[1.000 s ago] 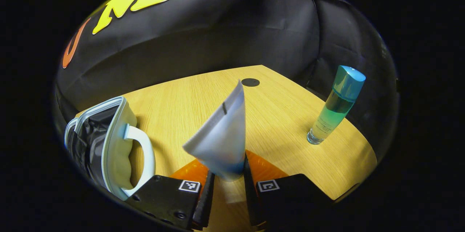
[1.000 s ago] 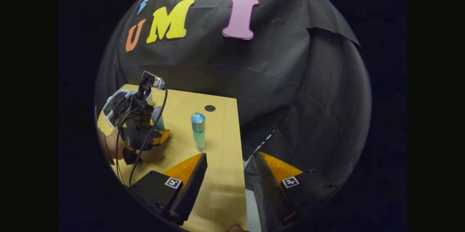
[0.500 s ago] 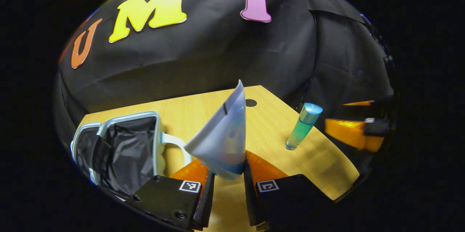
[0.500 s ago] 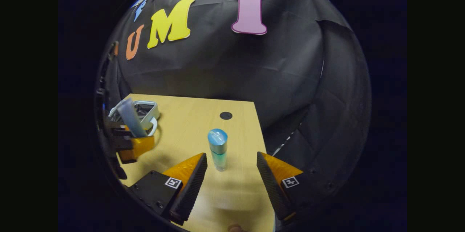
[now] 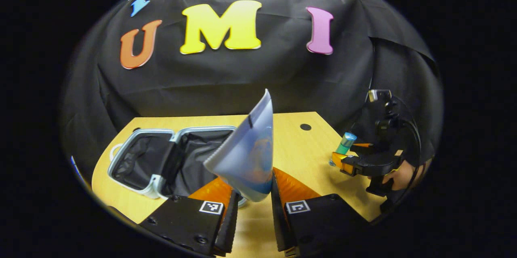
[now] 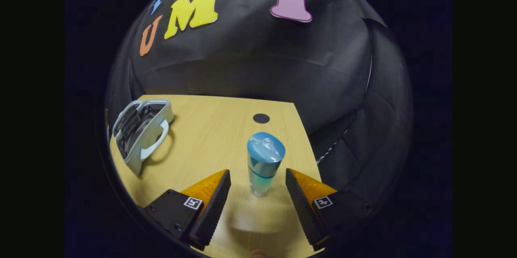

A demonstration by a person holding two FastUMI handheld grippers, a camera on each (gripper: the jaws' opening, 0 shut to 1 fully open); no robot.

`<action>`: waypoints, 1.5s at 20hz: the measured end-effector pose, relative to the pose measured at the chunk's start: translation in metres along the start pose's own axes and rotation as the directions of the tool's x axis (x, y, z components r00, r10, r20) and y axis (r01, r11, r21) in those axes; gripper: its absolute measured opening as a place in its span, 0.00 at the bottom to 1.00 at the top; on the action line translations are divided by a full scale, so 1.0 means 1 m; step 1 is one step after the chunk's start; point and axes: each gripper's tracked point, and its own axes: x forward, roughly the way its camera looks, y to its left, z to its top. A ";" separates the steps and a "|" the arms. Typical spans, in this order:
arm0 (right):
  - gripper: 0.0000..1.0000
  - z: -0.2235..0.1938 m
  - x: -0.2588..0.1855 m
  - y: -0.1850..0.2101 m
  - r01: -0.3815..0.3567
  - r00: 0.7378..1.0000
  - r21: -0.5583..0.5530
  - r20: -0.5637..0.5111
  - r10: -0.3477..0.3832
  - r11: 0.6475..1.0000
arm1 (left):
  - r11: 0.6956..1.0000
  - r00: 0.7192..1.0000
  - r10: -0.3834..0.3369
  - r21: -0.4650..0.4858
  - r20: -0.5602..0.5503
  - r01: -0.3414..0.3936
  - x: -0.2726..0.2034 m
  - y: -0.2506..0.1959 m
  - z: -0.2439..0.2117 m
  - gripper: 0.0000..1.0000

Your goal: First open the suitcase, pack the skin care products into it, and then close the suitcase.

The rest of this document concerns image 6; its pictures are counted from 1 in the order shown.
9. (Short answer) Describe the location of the blue clear lotion bottle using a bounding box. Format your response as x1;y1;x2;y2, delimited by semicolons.
247;132;286;198

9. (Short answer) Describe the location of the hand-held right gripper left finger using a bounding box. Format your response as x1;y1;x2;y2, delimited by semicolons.
143;169;232;251

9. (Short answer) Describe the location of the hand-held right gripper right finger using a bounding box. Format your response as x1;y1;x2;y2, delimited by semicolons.
285;168;372;252

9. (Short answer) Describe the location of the black backdrop cloth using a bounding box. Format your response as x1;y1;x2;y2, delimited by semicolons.
106;0;414;210

